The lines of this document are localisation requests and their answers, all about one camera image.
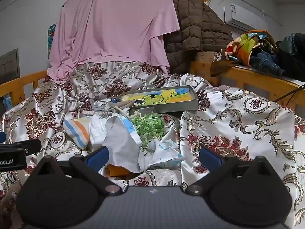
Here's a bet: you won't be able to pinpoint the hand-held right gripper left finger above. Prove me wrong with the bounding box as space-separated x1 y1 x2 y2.
31 146 122 195

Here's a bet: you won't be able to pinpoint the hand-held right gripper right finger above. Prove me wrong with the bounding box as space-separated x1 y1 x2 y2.
185 147 277 195

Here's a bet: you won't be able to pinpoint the white quilted cloth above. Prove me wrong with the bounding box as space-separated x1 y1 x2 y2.
89 114 112 152

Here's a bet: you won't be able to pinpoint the striped towel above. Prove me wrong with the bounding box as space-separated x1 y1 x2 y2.
63 119 92 150

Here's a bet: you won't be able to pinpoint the grey tray with cartoon picture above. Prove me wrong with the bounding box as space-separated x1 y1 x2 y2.
114 85 200 114

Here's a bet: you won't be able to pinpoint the white printed packet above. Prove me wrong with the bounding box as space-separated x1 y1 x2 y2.
140 138 186 170

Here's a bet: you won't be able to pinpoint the floral satin blanket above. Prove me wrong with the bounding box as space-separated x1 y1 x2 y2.
0 61 305 229

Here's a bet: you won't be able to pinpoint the wooden bed guardrail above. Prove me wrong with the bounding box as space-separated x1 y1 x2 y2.
0 70 49 108

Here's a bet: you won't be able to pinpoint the grey door panel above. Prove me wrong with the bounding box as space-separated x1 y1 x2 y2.
0 48 20 85

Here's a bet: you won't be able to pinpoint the cardboard box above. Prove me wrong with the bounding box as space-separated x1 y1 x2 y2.
193 51 226 64

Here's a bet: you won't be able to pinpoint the blue jeans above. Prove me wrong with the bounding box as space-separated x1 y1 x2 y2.
250 51 286 77

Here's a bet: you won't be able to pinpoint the colourful patchwork cloth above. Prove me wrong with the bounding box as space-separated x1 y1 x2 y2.
210 30 278 77

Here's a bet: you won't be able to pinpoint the brown quilted jacket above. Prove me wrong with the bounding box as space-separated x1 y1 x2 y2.
164 0 234 75

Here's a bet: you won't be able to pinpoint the dark clothing pile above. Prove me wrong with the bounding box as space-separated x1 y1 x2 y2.
276 33 305 81

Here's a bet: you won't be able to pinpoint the pink bed sheet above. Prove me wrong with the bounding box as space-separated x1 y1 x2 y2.
47 0 184 84

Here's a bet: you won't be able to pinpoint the white air conditioner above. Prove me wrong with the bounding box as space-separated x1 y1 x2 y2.
223 3 280 33

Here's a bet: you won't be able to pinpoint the wooden bed frame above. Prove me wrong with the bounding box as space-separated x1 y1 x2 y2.
189 61 305 113

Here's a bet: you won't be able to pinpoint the black cable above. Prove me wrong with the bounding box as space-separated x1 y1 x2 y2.
273 84 305 103

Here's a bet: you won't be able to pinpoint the small colourful wall picture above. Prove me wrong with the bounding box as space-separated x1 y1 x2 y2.
47 23 57 53

